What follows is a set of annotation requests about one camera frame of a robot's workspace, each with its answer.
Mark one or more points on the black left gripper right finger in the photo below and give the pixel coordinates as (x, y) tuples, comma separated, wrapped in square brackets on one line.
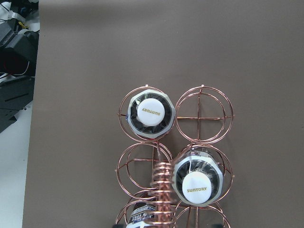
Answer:
[(217, 226)]

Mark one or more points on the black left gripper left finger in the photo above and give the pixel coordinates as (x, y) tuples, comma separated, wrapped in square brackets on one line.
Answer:
[(118, 225)]

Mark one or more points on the near tea bottle white cap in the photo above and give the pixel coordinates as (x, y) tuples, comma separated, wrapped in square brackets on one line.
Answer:
[(197, 179)]

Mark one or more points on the tea bottle white cap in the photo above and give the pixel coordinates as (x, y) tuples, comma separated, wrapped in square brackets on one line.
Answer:
[(197, 179), (150, 114)]

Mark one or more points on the far tea bottle white cap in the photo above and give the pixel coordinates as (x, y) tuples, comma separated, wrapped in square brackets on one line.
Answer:
[(150, 114)]

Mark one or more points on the black equipment pile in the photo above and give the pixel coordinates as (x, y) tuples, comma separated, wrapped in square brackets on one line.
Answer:
[(19, 36)]

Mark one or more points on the copper wire bottle rack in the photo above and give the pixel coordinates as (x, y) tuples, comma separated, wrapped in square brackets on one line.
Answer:
[(204, 116)]

